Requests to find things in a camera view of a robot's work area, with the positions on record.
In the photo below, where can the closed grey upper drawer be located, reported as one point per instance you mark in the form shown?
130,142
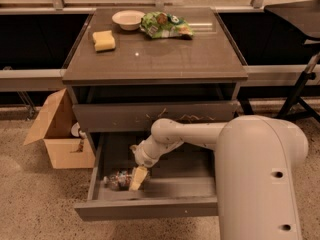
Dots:
126,117

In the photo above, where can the metal window railing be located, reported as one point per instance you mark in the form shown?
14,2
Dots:
51,79

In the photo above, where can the open cardboard box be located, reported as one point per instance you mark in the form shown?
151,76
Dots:
55,126

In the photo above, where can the open grey lower drawer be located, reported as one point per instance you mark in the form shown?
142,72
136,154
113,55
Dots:
181,184

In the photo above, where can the yellow sponge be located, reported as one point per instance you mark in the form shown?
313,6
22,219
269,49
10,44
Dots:
103,41

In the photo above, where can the black folding table stand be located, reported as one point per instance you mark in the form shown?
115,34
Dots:
288,63

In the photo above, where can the white bowl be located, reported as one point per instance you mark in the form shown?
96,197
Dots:
128,20

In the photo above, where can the grey drawer cabinet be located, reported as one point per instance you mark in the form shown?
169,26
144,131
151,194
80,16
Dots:
141,70

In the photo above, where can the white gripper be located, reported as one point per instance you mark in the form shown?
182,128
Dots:
145,156

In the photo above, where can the green chip bag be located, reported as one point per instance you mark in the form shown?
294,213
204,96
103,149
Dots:
159,25

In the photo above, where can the clear plastic water bottle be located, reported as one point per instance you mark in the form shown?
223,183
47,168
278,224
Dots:
118,181

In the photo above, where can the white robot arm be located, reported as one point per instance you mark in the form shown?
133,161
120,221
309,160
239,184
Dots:
254,158

